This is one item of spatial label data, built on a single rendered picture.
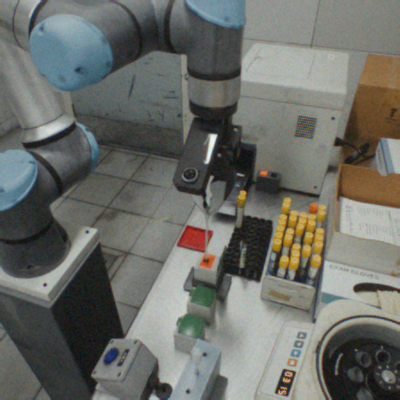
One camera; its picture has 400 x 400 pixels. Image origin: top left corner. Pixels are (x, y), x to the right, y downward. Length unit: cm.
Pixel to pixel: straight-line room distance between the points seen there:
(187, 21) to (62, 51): 16
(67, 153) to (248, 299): 48
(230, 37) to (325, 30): 175
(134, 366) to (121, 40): 47
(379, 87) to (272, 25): 106
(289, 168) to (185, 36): 59
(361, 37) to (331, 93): 134
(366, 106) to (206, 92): 88
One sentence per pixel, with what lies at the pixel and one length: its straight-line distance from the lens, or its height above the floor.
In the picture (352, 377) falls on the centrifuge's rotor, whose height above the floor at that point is 98.
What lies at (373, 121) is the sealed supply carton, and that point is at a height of 94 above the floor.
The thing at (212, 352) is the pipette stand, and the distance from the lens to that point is 60.
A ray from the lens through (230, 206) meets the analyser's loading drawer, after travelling 90.
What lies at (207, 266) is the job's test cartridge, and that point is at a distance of 73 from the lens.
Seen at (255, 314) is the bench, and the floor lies 87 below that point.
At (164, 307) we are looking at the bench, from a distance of 77.
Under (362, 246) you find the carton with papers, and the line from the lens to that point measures 76.
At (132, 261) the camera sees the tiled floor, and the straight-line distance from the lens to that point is 202.
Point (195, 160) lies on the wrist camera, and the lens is 52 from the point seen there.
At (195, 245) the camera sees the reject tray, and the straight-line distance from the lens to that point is 87.
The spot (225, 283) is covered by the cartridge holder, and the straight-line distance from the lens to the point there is 78.
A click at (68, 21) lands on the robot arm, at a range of 43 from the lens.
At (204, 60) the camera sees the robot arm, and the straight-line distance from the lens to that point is 49.
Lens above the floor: 151
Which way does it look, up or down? 41 degrees down
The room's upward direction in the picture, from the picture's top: straight up
